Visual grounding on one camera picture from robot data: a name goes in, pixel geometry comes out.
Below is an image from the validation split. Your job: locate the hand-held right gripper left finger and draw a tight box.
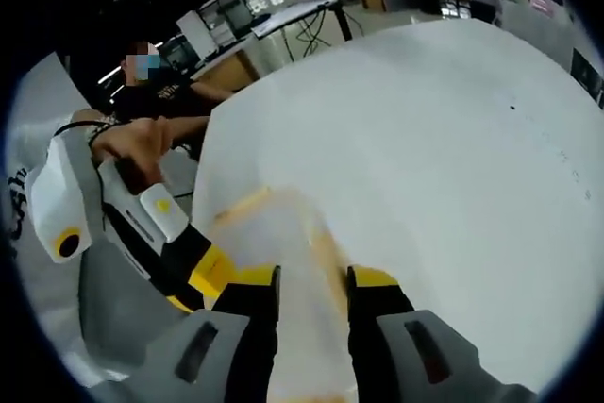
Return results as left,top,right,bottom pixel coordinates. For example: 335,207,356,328
141,264,283,403

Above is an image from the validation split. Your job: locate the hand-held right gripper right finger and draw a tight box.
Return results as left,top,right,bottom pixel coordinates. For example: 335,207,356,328
345,264,538,403

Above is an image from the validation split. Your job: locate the white desk with black legs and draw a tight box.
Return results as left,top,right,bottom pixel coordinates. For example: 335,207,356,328
249,0,354,48

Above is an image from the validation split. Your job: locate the person's white printed shirt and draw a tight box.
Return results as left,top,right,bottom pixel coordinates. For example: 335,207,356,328
0,152,53,262

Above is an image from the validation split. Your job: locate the person's left hand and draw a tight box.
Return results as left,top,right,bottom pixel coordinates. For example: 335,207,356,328
92,117,174,196

